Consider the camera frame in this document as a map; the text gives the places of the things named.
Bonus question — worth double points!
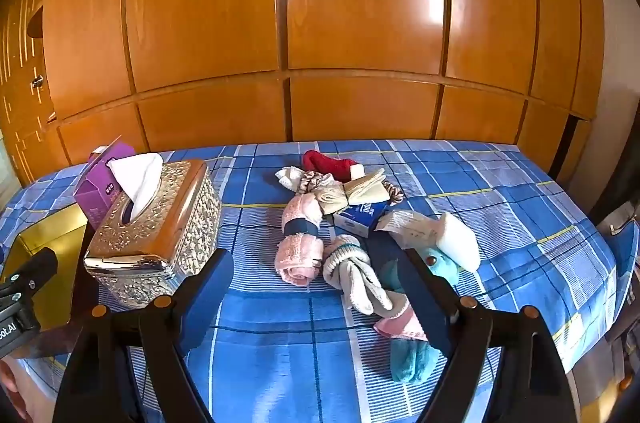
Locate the pink satin scrunchie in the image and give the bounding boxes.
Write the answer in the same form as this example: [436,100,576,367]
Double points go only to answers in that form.
[382,183,406,206]
[299,170,335,194]

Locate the wooden door with line pattern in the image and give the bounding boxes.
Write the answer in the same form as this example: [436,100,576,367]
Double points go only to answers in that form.
[0,0,66,188]

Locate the embossed silver tissue box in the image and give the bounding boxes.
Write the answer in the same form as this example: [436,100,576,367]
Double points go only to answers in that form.
[82,159,222,309]

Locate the pink and navy sock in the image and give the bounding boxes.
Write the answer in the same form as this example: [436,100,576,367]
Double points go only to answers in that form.
[276,194,326,288]

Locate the gold box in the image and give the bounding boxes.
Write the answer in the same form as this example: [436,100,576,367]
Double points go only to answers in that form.
[0,203,101,359]

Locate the white sock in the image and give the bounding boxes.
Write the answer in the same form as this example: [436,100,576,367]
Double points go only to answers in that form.
[436,212,482,273]

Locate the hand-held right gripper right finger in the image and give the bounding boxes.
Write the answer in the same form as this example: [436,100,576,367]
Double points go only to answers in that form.
[367,238,583,423]

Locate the purple cardboard box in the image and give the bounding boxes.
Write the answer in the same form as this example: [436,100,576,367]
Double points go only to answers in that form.
[74,135,137,229]

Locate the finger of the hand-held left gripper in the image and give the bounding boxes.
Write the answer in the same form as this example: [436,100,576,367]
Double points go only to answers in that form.
[0,247,59,304]

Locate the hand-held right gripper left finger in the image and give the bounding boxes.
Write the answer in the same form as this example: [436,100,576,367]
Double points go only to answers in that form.
[52,248,236,423]

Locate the white labelled packet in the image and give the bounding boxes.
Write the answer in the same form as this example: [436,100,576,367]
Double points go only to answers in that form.
[376,209,441,250]

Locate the wooden wardrobe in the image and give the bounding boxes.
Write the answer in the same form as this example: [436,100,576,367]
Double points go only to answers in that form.
[42,0,606,174]

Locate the white fluffy cloth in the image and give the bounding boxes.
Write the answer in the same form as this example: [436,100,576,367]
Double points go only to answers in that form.
[275,166,306,194]

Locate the red sock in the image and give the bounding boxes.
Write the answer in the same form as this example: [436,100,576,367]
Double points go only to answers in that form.
[302,149,366,184]

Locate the white tissue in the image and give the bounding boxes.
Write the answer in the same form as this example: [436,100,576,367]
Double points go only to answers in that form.
[107,153,165,224]

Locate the blue plaid bed cover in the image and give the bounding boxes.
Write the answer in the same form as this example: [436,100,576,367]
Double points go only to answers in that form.
[0,139,631,423]

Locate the teal plush toy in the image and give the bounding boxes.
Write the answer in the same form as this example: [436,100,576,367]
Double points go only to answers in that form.
[374,248,461,385]

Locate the white socks bundle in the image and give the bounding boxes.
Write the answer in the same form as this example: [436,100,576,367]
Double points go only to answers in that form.
[321,235,401,316]

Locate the cream ribbed cloth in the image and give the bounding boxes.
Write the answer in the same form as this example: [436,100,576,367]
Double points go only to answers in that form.
[317,168,388,214]

